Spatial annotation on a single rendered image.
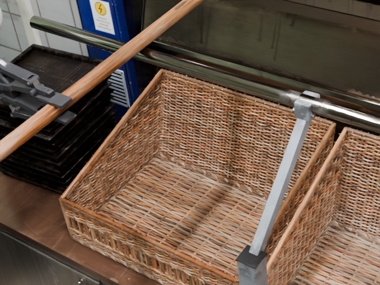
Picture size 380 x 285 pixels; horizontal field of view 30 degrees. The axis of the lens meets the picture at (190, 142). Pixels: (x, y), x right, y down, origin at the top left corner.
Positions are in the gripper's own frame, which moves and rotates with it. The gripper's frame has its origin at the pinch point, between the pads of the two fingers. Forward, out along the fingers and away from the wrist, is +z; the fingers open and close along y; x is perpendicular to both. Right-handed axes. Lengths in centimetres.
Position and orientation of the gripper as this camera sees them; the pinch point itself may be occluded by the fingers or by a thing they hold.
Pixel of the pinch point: (56, 106)
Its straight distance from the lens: 136.0
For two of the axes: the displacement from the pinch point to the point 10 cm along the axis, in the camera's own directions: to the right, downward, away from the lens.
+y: 1.0, 7.7, 6.3
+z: 8.1, 3.0, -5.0
